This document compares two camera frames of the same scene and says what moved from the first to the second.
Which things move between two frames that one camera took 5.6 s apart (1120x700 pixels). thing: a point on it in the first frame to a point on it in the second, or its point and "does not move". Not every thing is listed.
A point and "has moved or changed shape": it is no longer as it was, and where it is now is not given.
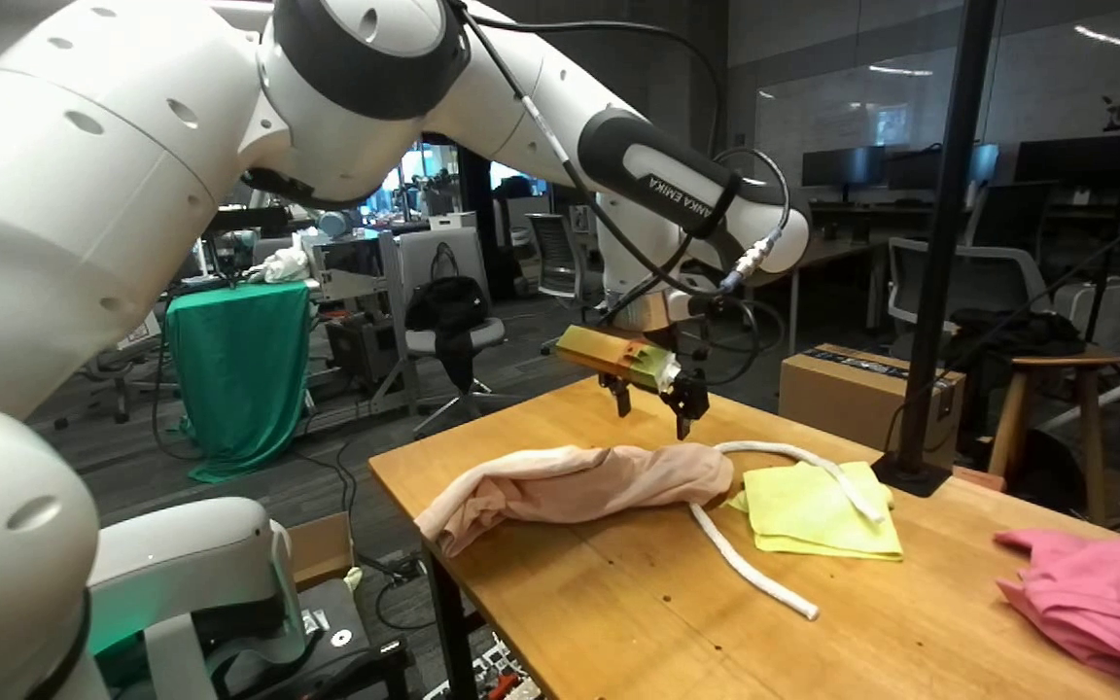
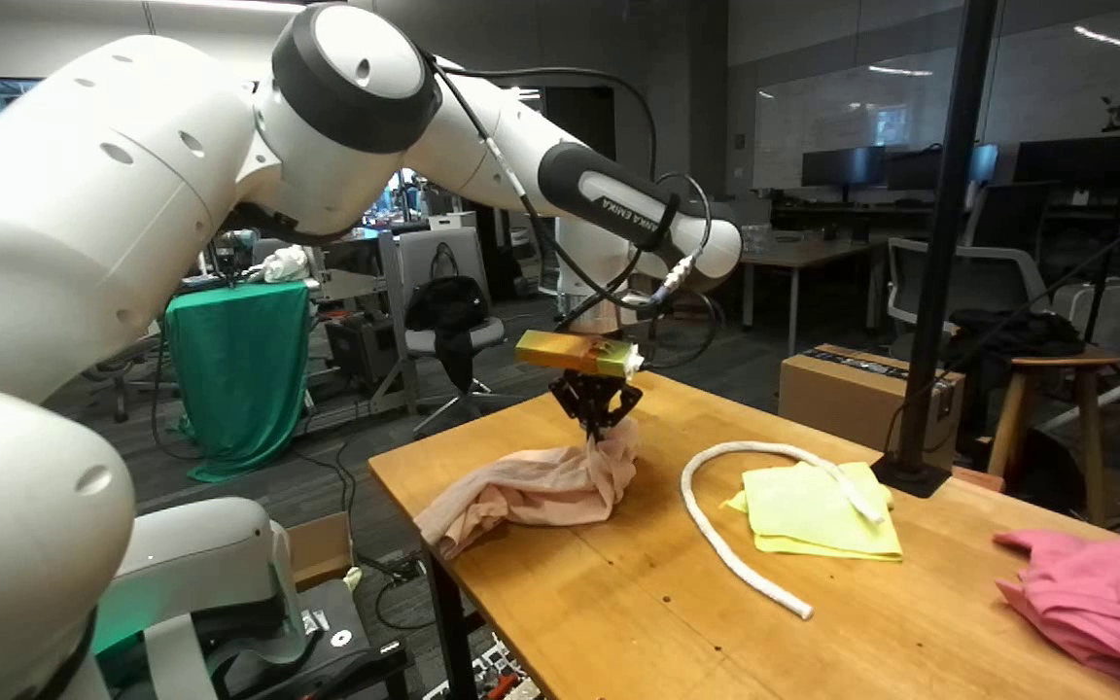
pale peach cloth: x=559 y=483 has moved or changed shape
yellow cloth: x=800 y=512 does not move
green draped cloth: x=240 y=374 does not move
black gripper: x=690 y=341 to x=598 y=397
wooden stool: x=1092 y=434 does not move
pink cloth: x=1106 y=596 does not move
